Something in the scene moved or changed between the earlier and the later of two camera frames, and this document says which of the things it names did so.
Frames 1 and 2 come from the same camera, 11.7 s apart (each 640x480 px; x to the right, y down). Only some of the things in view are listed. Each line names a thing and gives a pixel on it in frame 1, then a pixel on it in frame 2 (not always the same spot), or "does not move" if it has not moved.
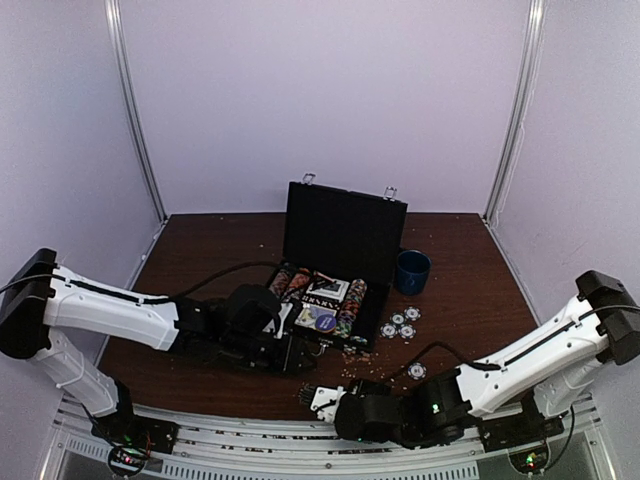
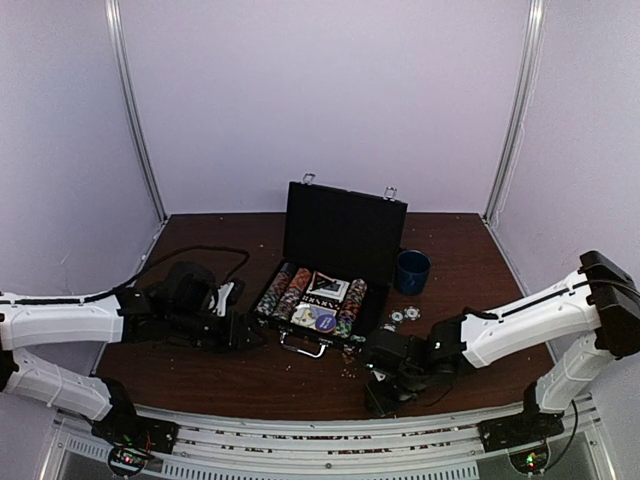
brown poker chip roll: [301, 278] does not move
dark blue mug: [412, 270] does not move
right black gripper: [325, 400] to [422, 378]
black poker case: [342, 248] does not move
